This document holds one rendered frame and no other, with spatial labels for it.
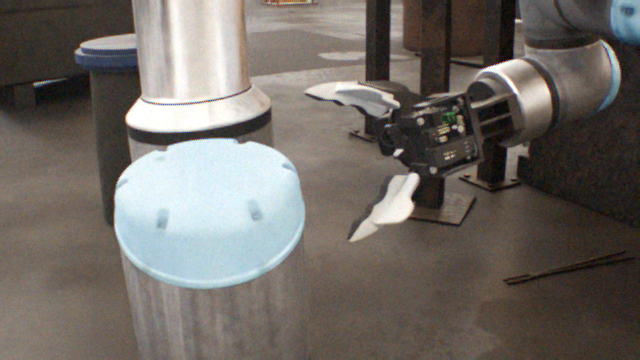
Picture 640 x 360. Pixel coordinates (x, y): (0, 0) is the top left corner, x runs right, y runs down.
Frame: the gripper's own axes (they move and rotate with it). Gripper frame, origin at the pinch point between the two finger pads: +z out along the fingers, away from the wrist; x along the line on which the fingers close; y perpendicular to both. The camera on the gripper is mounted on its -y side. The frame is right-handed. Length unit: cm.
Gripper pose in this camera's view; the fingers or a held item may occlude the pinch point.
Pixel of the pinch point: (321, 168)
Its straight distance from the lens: 65.9
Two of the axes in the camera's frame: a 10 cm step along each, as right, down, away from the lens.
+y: 3.7, 0.7, -9.2
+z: -8.8, 3.3, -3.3
